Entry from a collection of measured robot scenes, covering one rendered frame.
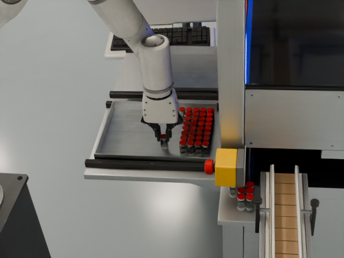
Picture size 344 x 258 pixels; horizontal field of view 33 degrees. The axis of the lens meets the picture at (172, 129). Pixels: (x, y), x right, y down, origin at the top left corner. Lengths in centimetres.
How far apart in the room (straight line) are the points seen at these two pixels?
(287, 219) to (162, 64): 51
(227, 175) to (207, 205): 130
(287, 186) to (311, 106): 23
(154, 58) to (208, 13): 101
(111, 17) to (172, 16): 109
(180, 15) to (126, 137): 84
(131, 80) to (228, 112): 66
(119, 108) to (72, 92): 170
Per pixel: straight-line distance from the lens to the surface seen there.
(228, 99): 142
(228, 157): 147
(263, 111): 145
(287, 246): 141
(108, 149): 176
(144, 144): 176
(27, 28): 439
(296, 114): 145
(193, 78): 202
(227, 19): 130
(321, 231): 176
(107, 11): 140
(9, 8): 130
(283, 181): 156
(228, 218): 153
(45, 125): 338
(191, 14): 248
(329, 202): 168
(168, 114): 162
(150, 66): 151
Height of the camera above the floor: 203
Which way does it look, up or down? 39 degrees down
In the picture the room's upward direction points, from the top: 5 degrees counter-clockwise
